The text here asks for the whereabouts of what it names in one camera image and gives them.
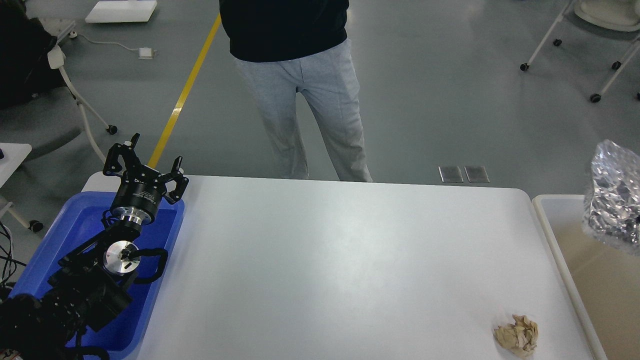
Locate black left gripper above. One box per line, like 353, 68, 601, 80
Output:
102, 133, 189, 226

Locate aluminium foil tray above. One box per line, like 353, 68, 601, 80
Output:
582, 139, 640, 256

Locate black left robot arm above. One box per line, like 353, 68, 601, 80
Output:
1, 133, 190, 360

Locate blue plastic bin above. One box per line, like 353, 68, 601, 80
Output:
10, 191, 185, 360

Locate grey office chair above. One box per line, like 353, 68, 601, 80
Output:
1, 0, 106, 161

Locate white side table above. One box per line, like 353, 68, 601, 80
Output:
0, 142, 44, 234

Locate white flat board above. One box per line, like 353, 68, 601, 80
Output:
85, 0, 158, 24

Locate person in grey sweatpants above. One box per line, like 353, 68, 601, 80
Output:
219, 0, 373, 183

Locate right metal floor plate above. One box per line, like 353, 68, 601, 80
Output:
464, 165, 490, 183

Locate crumpled brown paper ball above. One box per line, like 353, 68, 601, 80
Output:
493, 314, 539, 360

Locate beige plastic bin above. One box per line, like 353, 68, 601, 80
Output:
532, 194, 640, 360

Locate white rolling chair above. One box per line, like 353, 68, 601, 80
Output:
519, 0, 640, 104

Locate white power adapter with cable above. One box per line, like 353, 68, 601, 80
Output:
69, 30, 157, 60

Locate black cables bundle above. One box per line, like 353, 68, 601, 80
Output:
0, 222, 27, 288

